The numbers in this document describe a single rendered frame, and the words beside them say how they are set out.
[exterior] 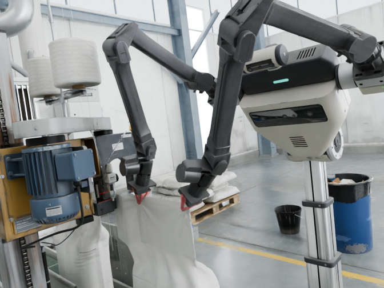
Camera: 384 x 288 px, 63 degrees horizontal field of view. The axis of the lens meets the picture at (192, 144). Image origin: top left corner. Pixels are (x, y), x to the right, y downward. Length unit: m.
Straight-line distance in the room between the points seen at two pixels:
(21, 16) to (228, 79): 3.23
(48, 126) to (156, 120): 5.85
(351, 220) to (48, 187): 2.63
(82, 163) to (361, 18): 8.62
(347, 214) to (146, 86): 4.85
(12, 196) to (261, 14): 0.98
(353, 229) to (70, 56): 2.72
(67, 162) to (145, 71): 5.90
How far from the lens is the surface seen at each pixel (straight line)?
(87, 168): 1.06
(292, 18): 0.83
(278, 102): 1.21
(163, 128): 6.93
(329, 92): 1.14
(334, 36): 0.94
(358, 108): 9.06
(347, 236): 3.22
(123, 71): 1.10
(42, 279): 1.41
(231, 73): 0.79
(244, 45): 0.74
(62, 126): 1.07
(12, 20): 3.84
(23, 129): 1.07
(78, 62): 1.15
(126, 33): 1.10
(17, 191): 1.25
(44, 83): 1.39
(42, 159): 1.07
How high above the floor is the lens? 1.35
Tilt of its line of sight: 4 degrees down
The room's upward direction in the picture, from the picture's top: 7 degrees counter-clockwise
